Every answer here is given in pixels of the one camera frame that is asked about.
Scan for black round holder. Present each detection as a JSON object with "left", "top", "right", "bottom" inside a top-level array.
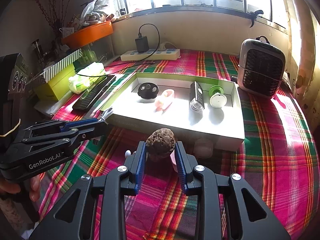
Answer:
[{"left": 137, "top": 82, "right": 160, "bottom": 100}]

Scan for black window latch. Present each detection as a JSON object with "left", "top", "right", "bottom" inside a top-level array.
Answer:
[{"left": 246, "top": 10, "right": 264, "bottom": 28}]

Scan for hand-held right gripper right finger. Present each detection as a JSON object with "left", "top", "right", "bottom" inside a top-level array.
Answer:
[{"left": 174, "top": 141, "right": 292, "bottom": 240}]

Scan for black charger cable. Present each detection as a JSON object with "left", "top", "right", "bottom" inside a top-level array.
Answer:
[{"left": 75, "top": 24, "right": 160, "bottom": 77}]

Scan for orange tray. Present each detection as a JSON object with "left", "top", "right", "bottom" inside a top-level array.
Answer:
[{"left": 61, "top": 21, "right": 114, "bottom": 49}]

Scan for black charger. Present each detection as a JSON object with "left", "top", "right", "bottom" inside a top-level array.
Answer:
[{"left": 135, "top": 37, "right": 150, "bottom": 53}]

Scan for green white round jar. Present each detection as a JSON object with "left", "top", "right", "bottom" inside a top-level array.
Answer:
[{"left": 209, "top": 85, "right": 227, "bottom": 108}]

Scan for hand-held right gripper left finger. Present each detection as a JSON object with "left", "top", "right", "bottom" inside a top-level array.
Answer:
[{"left": 29, "top": 141, "right": 148, "bottom": 240}]

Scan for small desk heater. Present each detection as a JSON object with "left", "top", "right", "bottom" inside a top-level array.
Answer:
[{"left": 237, "top": 36, "right": 286, "bottom": 98}]

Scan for white power strip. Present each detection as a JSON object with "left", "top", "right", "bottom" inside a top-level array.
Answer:
[{"left": 121, "top": 48, "right": 180, "bottom": 62}]

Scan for plastic bags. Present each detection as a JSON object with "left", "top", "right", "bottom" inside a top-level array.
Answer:
[{"left": 80, "top": 0, "right": 114, "bottom": 23}]

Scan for dried branches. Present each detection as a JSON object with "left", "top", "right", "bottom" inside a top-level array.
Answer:
[{"left": 32, "top": 0, "right": 73, "bottom": 38}]

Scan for person's left hand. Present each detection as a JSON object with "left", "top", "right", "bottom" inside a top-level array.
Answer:
[{"left": 0, "top": 174, "right": 42, "bottom": 202}]

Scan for small black grater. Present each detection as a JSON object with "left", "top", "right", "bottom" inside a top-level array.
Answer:
[{"left": 189, "top": 81, "right": 205, "bottom": 112}]

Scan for black keyboard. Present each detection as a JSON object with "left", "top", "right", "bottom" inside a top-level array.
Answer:
[{"left": 72, "top": 74, "right": 117, "bottom": 111}]

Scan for yellow green striped box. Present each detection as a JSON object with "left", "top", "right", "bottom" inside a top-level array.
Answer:
[{"left": 26, "top": 49, "right": 83, "bottom": 92}]

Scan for heart print curtain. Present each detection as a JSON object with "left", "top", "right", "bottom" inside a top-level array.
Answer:
[{"left": 282, "top": 0, "right": 320, "bottom": 120}]

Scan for white paper sheet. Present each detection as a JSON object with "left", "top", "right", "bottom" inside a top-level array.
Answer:
[{"left": 34, "top": 100, "right": 63, "bottom": 119}]

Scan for brown walnut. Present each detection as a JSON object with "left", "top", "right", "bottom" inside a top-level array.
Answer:
[{"left": 146, "top": 129, "right": 175, "bottom": 159}]

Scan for green tissue packet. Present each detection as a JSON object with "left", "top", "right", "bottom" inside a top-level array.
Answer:
[{"left": 69, "top": 62, "right": 105, "bottom": 94}]

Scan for shallow cardboard box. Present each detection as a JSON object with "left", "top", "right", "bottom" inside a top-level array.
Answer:
[{"left": 100, "top": 72, "right": 245, "bottom": 152}]

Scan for pink stick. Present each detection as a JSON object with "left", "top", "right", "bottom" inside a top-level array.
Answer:
[{"left": 154, "top": 89, "right": 175, "bottom": 111}]

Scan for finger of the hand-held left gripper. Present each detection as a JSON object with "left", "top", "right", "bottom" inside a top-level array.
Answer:
[
  {"left": 24, "top": 117, "right": 103, "bottom": 137},
  {"left": 14, "top": 124, "right": 109, "bottom": 153}
]

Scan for white plug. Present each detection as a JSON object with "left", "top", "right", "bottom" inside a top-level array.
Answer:
[{"left": 159, "top": 42, "right": 175, "bottom": 53}]

